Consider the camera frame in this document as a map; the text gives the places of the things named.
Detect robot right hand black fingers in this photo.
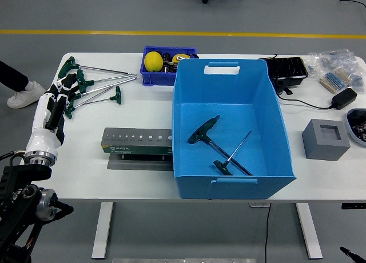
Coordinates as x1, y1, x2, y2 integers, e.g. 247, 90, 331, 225
340, 246, 364, 263

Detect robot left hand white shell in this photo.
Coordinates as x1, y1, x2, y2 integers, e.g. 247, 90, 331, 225
25, 73, 78, 158

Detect metal hex key stand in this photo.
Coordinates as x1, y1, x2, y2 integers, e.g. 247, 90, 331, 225
101, 127, 174, 172

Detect large green T-handle hex key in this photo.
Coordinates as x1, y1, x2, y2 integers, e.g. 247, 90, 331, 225
188, 115, 254, 177

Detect large light blue plastic box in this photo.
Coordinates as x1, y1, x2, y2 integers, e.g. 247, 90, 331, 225
172, 58, 296, 200

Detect white table leg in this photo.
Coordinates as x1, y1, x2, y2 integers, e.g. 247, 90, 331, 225
296, 202, 324, 260
91, 202, 114, 260

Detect black table control panel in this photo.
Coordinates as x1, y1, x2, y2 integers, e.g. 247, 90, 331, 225
341, 202, 366, 210

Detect person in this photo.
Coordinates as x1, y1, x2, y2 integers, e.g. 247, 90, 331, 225
0, 60, 46, 109

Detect grey cube with square recess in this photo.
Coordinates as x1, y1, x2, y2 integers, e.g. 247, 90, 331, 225
301, 118, 351, 161

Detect grey bowl with small parts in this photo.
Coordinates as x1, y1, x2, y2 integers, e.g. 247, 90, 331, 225
345, 108, 366, 145

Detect small dark blue parts bin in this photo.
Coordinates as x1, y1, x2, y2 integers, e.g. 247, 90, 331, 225
140, 46, 198, 86

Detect yellow ball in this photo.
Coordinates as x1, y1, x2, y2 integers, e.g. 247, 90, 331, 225
144, 51, 164, 73

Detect black roll in bin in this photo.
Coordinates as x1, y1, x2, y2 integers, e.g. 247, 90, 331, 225
162, 53, 177, 74

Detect black power adapter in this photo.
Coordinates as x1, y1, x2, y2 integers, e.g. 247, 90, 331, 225
331, 87, 358, 110

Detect yellow tape measure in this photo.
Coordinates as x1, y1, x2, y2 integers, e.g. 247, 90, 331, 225
171, 53, 192, 64

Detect blue resistor strip pack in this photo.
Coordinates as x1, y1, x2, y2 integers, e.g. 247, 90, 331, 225
319, 67, 353, 94

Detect black plastic tray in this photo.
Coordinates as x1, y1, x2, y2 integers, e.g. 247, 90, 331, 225
257, 56, 309, 88

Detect clear plastic bags with parts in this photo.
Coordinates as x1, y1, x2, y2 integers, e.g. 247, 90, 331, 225
307, 48, 366, 95

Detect black hanging cable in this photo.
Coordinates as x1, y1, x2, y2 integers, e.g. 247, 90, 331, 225
263, 202, 272, 263

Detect thick-shaft green T-handle hex key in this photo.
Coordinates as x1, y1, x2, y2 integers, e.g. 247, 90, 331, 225
71, 77, 138, 101

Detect black adapter cable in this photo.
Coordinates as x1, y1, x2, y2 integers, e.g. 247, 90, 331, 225
276, 85, 335, 109

